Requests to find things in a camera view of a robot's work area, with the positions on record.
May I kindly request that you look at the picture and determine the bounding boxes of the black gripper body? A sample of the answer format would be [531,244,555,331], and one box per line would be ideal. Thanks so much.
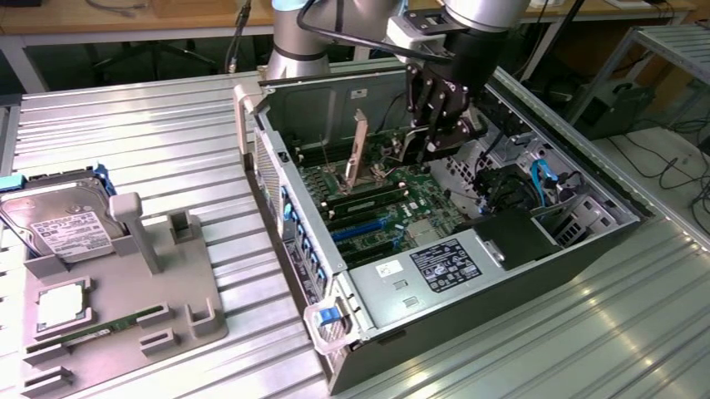
[443,28,503,122]

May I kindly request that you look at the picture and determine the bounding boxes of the graphics card with metal bracket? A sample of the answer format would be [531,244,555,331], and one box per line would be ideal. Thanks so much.
[340,108,484,196]

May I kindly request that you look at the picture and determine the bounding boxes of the green motherboard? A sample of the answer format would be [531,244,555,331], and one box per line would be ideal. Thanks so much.
[287,132,483,269]

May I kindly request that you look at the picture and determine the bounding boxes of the black RAM stick installed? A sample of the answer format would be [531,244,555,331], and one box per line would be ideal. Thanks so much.
[325,185,404,212]
[329,198,411,224]

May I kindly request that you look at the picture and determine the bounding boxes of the black box on floor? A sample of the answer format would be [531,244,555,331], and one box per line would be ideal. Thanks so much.
[573,81,656,140]

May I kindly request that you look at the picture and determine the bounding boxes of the metal disk bay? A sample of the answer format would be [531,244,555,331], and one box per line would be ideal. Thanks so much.
[529,193,616,249]

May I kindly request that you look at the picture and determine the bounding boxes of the blue expansion slot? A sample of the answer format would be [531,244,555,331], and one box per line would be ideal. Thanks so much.
[331,214,391,243]

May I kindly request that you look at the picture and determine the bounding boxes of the open black PC case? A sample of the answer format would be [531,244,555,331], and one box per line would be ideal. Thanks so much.
[232,68,656,396]

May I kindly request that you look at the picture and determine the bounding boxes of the metal slat side table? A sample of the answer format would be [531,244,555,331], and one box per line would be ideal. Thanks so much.
[596,23,710,140]

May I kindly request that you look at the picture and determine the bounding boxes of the grey power supply unit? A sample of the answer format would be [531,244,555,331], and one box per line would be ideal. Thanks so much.
[345,231,507,333]

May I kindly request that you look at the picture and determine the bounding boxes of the black chair base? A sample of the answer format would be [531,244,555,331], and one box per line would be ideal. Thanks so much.
[90,39,218,81]

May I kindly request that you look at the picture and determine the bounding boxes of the wooden desk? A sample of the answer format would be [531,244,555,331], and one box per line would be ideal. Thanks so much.
[0,0,698,91]

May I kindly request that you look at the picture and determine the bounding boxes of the hard disk in blue carrier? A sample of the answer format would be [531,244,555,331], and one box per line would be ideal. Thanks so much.
[0,164,128,264]

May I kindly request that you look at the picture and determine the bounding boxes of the grey parts rack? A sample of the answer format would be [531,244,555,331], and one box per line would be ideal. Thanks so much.
[20,193,230,397]

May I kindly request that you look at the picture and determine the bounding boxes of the silver CPU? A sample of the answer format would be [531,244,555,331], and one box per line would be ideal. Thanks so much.
[33,284,94,330]

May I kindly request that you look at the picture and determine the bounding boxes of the green RAM stick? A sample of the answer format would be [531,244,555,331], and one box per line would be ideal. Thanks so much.
[25,311,162,351]

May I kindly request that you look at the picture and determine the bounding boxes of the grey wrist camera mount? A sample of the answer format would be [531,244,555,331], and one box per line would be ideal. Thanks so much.
[385,11,451,57]

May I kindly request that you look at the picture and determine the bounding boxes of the blue SATA wire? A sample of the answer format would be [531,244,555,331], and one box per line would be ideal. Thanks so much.
[529,159,557,209]

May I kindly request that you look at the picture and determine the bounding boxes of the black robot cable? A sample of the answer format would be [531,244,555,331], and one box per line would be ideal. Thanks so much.
[296,0,453,64]

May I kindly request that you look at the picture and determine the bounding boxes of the black hanging cable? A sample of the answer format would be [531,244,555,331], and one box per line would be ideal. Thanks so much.
[224,0,253,75]

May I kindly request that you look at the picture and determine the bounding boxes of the black floor cables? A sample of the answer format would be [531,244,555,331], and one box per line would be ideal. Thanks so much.
[603,111,710,209]

